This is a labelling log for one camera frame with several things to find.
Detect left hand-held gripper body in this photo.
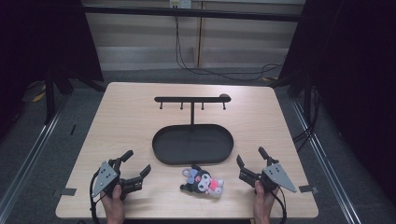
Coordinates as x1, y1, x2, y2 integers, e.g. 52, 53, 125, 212
91, 160, 128, 201

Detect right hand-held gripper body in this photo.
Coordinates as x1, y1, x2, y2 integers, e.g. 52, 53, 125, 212
258, 162, 298, 194

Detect black and pink plush toy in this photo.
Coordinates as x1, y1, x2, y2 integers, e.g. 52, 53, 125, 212
179, 166, 225, 199

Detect black hook rack with tray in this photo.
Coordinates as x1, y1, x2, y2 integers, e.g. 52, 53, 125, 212
151, 92, 235, 166

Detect person's left hand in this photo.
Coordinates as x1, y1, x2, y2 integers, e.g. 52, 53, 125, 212
99, 183, 126, 224

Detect person's right hand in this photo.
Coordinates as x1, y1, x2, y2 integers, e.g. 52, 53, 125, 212
252, 180, 280, 224

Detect grey tape marker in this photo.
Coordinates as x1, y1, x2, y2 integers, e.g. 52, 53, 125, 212
298, 184, 319, 195
59, 187, 78, 197

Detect black metal stand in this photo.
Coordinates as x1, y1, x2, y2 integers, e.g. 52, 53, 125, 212
44, 66, 58, 126

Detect yellow floor tape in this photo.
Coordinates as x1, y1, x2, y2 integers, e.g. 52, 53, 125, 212
31, 84, 48, 104

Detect black curtain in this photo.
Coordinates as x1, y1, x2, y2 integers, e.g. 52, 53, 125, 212
277, 0, 396, 204
0, 0, 105, 139

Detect black horizontal metal bar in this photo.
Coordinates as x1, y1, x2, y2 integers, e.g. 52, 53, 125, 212
81, 5, 304, 22

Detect white power outlet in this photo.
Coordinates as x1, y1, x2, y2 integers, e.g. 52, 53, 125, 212
169, 0, 192, 9

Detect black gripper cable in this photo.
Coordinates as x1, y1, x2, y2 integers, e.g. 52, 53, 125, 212
89, 172, 105, 224
270, 186, 289, 224

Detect black floor cables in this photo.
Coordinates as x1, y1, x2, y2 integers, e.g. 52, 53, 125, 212
292, 86, 322, 154

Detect metal floor rail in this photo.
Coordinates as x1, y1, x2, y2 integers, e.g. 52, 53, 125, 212
290, 98, 362, 224
0, 94, 70, 217

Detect black wall cable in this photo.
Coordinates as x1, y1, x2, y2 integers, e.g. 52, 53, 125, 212
174, 14, 285, 83

